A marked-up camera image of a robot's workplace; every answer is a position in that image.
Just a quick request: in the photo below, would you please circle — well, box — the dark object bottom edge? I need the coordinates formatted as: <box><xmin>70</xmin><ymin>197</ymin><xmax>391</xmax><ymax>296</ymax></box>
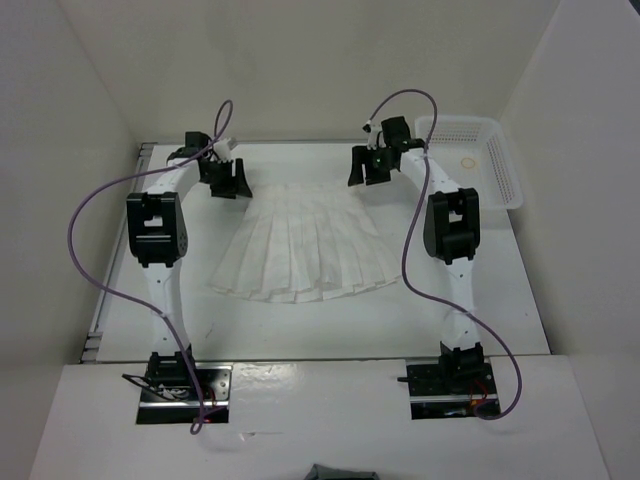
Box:
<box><xmin>304</xmin><ymin>464</ymin><xmax>380</xmax><ymax>480</ymax></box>

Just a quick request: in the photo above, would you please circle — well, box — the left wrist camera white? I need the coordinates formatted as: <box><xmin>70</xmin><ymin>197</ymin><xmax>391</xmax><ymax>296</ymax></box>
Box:
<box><xmin>212</xmin><ymin>137</ymin><xmax>237</xmax><ymax>163</ymax></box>

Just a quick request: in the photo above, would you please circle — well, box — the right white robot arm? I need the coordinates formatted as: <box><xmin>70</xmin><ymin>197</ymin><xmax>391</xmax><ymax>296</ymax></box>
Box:
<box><xmin>348</xmin><ymin>116</ymin><xmax>484</xmax><ymax>395</ymax></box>

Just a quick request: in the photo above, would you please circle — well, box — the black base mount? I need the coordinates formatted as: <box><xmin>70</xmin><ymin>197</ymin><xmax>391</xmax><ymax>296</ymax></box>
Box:
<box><xmin>122</xmin><ymin>363</ymin><xmax>232</xmax><ymax>425</ymax></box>
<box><xmin>397</xmin><ymin>361</ymin><xmax>501</xmax><ymax>420</ymax></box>

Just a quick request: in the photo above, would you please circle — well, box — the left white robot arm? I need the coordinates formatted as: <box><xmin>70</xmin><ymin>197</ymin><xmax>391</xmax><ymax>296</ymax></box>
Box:
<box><xmin>126</xmin><ymin>132</ymin><xmax>252</xmax><ymax>400</ymax></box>

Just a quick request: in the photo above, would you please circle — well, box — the white pleated skirt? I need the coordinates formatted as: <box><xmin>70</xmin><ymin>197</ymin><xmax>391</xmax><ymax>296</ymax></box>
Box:
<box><xmin>208</xmin><ymin>182</ymin><xmax>400</xmax><ymax>304</ymax></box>

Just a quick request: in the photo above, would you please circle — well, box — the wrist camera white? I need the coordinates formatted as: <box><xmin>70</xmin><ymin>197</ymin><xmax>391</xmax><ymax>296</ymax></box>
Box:
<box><xmin>362</xmin><ymin>119</ymin><xmax>385</xmax><ymax>150</ymax></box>
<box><xmin>212</xmin><ymin>137</ymin><xmax>237</xmax><ymax>163</ymax></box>

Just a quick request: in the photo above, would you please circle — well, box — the orange rubber band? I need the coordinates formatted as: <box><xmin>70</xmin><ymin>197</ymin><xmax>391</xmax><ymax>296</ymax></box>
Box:
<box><xmin>461</xmin><ymin>157</ymin><xmax>476</xmax><ymax>169</ymax></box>

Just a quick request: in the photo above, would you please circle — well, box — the white perforated plastic basket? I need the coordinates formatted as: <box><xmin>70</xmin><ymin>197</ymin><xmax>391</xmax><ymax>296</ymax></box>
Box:
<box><xmin>414</xmin><ymin>115</ymin><xmax>524</xmax><ymax>210</ymax></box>

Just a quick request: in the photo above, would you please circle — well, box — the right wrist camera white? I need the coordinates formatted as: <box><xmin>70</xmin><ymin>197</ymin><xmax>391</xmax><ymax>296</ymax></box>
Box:
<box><xmin>362</xmin><ymin>119</ymin><xmax>385</xmax><ymax>150</ymax></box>

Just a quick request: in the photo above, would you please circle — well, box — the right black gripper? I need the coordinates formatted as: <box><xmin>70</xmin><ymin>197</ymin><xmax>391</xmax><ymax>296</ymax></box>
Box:
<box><xmin>348</xmin><ymin>145</ymin><xmax>395</xmax><ymax>186</ymax></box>

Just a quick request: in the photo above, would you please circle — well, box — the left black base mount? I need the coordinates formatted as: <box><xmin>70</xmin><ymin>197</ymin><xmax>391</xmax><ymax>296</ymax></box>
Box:
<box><xmin>122</xmin><ymin>363</ymin><xmax>232</xmax><ymax>425</ymax></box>

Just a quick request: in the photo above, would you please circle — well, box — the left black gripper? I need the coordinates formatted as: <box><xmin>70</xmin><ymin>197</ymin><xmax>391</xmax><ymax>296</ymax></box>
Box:
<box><xmin>201</xmin><ymin>158</ymin><xmax>253</xmax><ymax>200</ymax></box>

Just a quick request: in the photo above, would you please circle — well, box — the aluminium table rail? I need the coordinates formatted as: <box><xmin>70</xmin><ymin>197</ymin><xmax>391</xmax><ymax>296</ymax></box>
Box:
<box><xmin>79</xmin><ymin>142</ymin><xmax>156</xmax><ymax>364</ymax></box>

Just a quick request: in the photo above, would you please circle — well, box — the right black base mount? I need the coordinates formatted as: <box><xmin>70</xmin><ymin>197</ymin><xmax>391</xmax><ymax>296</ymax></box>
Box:
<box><xmin>397</xmin><ymin>361</ymin><xmax>501</xmax><ymax>420</ymax></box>

